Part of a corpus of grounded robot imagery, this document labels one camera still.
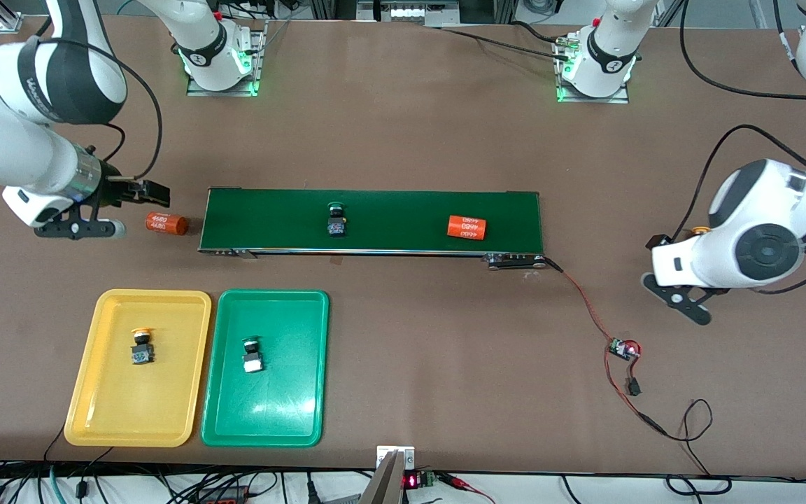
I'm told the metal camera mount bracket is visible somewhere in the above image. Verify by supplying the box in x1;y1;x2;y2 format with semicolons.
360;445;416;504

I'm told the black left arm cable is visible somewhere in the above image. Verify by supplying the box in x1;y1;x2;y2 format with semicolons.
672;0;806;295

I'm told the yellow plastic tray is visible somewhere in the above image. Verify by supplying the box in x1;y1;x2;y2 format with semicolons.
64;288;213;448

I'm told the looped black cable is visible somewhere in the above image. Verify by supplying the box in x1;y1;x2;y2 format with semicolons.
663;399;734;495

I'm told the green plastic tray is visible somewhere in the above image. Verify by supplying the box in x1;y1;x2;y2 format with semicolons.
200;288;330;448

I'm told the red and black wire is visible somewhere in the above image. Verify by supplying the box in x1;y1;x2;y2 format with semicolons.
545;258;668;436

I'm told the red test lead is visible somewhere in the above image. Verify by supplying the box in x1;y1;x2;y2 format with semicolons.
438;472;496;504

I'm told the green push button switch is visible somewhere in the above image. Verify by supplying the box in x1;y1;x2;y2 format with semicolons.
326;202;350;238
241;337;266;375

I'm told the black cable across table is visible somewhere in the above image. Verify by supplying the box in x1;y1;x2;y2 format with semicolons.
438;27;573;62

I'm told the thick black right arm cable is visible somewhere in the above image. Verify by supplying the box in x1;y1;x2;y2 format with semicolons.
39;38;164;181

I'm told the orange black power strip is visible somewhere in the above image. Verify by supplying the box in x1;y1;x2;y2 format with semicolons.
197;485;250;504

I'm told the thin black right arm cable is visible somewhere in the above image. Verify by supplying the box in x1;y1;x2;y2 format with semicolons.
102;125;128;164

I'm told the orange printed cylinder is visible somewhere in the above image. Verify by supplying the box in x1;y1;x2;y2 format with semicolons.
447;215;488;242
146;212;190;237

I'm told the small green circuit board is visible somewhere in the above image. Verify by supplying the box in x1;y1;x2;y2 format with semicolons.
609;337;643;362

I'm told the white power strip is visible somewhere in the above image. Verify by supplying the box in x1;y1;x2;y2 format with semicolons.
358;0;460;23

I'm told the green conveyor belt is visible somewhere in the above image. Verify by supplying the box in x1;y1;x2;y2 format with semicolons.
198;187;547;270

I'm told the black cable with inline plug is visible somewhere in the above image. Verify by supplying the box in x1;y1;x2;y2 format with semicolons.
76;448;115;499

